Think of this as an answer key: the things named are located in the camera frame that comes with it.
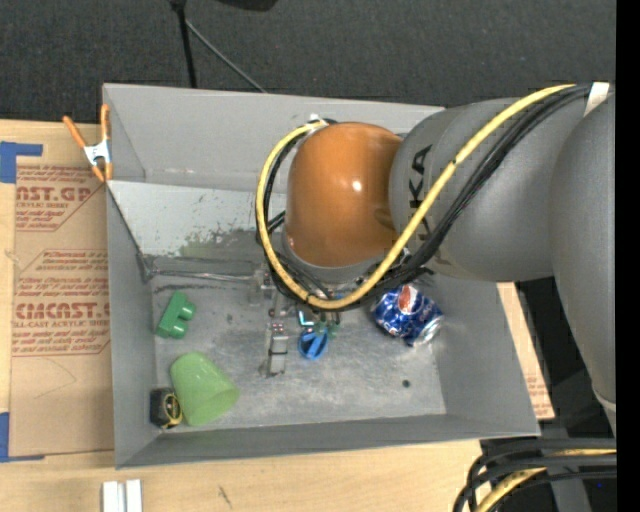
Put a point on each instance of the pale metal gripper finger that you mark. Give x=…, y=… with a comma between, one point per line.
x=278, y=350
x=263, y=287

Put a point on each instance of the blue round plastic piece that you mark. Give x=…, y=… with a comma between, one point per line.
x=312, y=346

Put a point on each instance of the grey metal bin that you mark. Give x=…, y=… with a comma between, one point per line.
x=350, y=385

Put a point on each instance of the light green plastic cup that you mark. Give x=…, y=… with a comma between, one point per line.
x=202, y=387

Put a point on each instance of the green toy building block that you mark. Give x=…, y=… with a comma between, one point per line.
x=174, y=317

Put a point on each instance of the crushed blue soda can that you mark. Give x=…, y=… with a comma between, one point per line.
x=405, y=315

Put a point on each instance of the black and yellow tape measure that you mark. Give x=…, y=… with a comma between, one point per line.
x=162, y=407

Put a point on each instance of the brown cardboard board, red print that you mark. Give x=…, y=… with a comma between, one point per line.
x=60, y=390

